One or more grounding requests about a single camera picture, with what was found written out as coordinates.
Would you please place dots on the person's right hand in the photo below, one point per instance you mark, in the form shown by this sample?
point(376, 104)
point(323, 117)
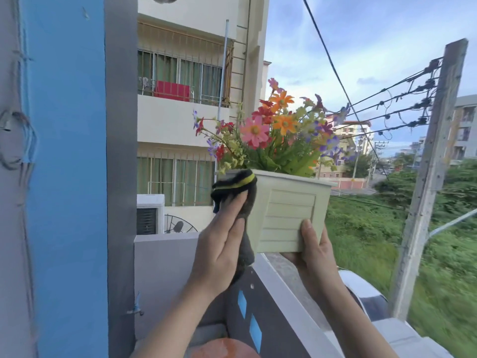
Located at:
point(316, 264)

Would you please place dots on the person's left hand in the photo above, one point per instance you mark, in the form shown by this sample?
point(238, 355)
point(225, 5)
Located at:
point(218, 253)

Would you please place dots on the person's right thumb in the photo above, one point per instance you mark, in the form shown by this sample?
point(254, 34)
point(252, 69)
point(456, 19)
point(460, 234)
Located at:
point(309, 236)

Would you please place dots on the person's left fingers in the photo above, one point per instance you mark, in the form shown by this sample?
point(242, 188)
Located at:
point(231, 216)

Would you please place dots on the dark grey cloth yellow stripe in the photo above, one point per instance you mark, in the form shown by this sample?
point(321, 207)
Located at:
point(248, 242)

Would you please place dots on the cream plastic flower pot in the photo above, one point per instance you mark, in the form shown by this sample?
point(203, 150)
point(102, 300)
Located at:
point(287, 208)

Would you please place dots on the person's right forearm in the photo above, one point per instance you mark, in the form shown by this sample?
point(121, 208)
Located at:
point(354, 324)

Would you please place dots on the person's left forearm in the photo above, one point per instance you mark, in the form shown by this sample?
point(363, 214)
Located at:
point(175, 320)

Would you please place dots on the colourful artificial flowers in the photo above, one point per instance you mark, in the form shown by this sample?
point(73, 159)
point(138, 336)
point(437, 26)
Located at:
point(268, 145)

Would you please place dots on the white air conditioner unit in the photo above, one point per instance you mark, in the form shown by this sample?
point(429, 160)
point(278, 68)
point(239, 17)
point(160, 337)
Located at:
point(150, 216)

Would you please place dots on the white car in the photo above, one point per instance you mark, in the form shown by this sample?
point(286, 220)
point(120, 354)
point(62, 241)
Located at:
point(367, 294)

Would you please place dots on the grey balcony parapet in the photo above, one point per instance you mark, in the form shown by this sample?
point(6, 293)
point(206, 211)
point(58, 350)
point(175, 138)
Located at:
point(275, 313)

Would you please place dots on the cream distant building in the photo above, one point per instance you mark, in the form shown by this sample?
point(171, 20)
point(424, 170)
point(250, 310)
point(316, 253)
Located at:
point(350, 145)

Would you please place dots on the beige apartment building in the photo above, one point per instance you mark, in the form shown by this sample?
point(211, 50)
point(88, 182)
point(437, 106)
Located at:
point(175, 119)

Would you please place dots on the concrete utility pole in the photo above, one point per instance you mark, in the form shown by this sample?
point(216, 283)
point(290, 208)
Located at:
point(428, 182)

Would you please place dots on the green bushes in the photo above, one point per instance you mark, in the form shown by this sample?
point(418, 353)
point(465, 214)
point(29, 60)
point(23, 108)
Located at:
point(439, 264)

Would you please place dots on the orange round pot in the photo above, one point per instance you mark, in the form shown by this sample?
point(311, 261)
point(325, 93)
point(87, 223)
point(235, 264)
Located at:
point(223, 349)

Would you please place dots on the red cloth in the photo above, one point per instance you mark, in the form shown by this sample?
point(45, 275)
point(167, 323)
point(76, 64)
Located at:
point(172, 91)

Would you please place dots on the overhead power line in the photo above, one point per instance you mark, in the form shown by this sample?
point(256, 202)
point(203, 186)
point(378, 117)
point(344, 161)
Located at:
point(433, 65)
point(425, 103)
point(421, 121)
point(428, 84)

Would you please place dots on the grey metal pole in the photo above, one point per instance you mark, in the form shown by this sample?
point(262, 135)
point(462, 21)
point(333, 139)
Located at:
point(224, 52)

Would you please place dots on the grey distant building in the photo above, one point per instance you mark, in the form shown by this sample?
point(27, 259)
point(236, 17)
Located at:
point(465, 130)

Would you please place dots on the blue wall hook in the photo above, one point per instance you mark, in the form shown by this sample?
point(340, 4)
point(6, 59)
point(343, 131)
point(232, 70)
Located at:
point(136, 307)

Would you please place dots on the metal wall ladder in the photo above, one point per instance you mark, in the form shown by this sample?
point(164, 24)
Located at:
point(240, 52)

